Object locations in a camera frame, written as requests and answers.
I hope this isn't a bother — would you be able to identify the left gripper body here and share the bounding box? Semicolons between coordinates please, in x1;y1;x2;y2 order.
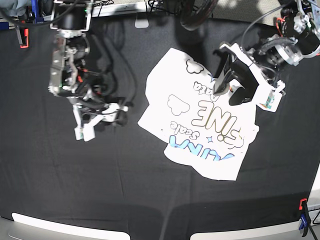
212;42;282;98

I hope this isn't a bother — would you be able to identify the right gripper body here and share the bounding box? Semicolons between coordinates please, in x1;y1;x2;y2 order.
73;101;129;130

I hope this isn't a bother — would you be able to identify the white printed t-shirt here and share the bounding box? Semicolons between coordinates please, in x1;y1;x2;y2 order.
138;48;259;181

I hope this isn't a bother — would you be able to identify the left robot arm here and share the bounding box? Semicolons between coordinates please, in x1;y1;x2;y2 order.
212;0;320;112

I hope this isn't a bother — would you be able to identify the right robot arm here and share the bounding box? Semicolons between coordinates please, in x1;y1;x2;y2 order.
48;0;128;131

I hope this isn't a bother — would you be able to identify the black table cloth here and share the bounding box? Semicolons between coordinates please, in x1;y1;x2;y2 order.
0;16;320;240

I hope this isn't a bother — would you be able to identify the red clamp upper left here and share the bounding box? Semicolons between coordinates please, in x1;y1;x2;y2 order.
19;28;29;49

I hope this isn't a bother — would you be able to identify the red clamp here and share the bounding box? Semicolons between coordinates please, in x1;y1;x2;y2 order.
19;28;29;49
299;198;308;211

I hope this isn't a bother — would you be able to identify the red clamp lower right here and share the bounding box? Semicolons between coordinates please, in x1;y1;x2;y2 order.
299;198;308;211

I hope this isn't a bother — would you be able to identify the blue clamp lower right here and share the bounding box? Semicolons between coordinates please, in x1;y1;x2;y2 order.
298;205;311;237

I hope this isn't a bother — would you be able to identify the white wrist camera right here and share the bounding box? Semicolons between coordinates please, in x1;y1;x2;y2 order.
74;115;103;142

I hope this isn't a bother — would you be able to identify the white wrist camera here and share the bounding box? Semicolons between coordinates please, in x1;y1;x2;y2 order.
74;115;103;142
258;80;286;113

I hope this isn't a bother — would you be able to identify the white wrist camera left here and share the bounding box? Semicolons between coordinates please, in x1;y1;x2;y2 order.
258;80;286;113

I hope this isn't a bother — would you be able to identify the camera mount pole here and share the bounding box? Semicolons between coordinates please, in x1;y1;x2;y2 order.
175;0;219;32

